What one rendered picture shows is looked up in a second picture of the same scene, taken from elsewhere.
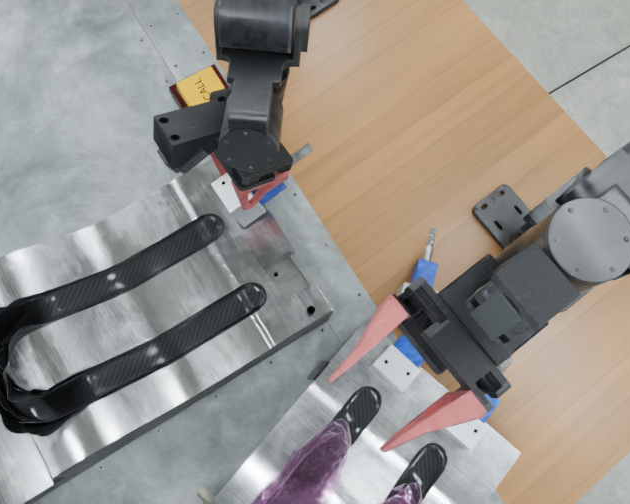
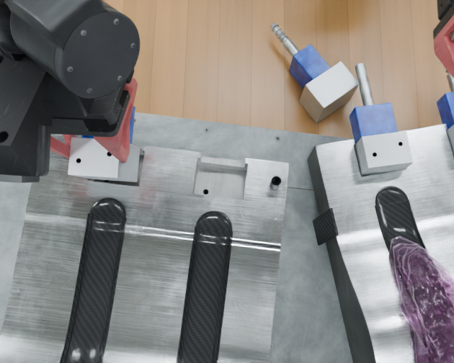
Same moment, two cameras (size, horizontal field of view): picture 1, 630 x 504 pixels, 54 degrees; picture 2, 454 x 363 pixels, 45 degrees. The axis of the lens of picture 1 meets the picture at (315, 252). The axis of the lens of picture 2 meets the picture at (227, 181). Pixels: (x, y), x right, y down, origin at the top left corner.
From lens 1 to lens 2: 0.27 m
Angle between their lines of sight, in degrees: 11
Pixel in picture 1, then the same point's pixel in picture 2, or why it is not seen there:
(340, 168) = (144, 61)
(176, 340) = (196, 340)
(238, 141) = (83, 53)
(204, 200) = (74, 199)
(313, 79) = not seen: hidden behind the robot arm
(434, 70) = not seen: outside the picture
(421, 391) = (419, 148)
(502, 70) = not seen: outside the picture
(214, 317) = (203, 283)
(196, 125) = (7, 104)
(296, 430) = (377, 288)
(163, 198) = (35, 240)
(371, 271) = (264, 111)
